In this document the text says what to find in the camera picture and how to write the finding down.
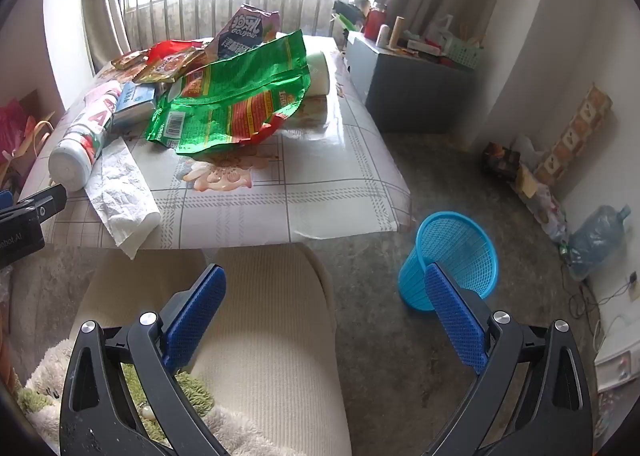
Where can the white cylindrical container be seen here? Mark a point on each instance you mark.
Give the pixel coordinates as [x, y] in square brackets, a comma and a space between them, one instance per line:
[317, 74]

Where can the beige curtain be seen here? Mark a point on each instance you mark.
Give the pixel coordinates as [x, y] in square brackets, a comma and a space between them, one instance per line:
[100, 1]

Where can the red thermos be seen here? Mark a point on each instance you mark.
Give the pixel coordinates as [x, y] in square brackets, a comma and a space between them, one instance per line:
[374, 24]

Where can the tile patterned long box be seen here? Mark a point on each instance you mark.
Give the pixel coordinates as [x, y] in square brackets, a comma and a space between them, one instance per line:
[575, 131]

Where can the dark snack bag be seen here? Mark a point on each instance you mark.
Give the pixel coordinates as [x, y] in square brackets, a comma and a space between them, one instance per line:
[500, 161]

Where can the clear blue water jug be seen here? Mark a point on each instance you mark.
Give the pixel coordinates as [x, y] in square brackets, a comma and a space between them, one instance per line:
[597, 236]

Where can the green snack bag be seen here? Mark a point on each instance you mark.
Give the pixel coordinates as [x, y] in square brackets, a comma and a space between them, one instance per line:
[240, 86]

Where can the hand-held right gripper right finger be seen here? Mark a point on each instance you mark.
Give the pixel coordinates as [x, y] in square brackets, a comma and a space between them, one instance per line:
[455, 321]

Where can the yellow packet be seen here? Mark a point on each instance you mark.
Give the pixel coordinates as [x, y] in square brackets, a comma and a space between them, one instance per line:
[526, 181]

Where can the wall socket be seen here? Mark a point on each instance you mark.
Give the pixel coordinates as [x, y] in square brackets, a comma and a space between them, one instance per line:
[633, 279]

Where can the red flat box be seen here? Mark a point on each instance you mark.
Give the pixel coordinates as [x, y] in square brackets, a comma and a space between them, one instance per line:
[422, 47]

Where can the metal balcony railing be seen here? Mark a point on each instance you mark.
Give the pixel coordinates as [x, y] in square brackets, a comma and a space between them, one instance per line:
[200, 11]

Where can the white drawer unit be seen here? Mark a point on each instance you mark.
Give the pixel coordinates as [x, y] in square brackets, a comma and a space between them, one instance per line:
[612, 361]

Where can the cardboard tube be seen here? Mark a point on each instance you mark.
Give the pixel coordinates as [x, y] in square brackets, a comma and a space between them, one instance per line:
[396, 31]

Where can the green plastic sheet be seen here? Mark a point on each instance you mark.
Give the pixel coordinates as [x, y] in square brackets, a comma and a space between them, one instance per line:
[344, 22]

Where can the green plastic storage basket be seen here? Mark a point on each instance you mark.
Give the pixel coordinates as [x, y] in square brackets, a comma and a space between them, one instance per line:
[462, 54]

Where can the small orange snack packet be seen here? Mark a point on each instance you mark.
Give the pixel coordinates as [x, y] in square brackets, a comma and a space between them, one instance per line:
[127, 60]
[165, 69]

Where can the crumpled white plastic bag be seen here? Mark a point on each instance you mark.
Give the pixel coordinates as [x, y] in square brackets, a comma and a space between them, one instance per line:
[527, 149]

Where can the crumpled white tissue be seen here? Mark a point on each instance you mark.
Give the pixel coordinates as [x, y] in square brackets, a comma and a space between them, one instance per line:
[117, 196]

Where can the clear plastic bag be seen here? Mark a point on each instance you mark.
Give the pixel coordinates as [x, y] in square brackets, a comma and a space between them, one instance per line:
[550, 211]

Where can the red snack packet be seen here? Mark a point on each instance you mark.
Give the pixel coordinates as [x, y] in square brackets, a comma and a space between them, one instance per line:
[167, 50]

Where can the light blue box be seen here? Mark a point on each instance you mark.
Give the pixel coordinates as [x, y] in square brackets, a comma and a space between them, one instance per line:
[132, 101]

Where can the wooden chair frame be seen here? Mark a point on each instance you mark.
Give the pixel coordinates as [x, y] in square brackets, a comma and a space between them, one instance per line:
[44, 129]

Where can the blue plastic wastebasket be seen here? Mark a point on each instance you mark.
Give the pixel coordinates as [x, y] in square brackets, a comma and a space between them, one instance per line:
[450, 241]

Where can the grey cabinet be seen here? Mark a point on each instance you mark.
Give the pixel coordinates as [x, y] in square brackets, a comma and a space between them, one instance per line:
[410, 91]

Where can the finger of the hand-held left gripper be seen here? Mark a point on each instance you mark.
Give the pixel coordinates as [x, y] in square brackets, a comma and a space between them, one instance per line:
[42, 201]
[5, 199]

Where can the white strawberry drink bottle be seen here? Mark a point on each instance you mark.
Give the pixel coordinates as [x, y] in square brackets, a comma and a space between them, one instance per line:
[80, 146]

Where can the green white fuzzy blanket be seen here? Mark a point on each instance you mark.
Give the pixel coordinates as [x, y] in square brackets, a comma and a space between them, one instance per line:
[42, 371]

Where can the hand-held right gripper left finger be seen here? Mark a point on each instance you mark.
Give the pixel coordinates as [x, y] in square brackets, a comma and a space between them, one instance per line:
[197, 316]

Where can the pink bag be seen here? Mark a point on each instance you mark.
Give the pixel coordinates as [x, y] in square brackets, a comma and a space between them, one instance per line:
[12, 129]

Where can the black bag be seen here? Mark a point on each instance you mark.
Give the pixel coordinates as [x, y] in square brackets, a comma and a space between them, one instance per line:
[350, 9]

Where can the small white bottle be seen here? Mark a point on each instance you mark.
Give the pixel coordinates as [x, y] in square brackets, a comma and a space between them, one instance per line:
[383, 36]

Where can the purple chip bag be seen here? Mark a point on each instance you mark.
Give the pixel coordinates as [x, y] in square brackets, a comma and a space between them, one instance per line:
[247, 29]

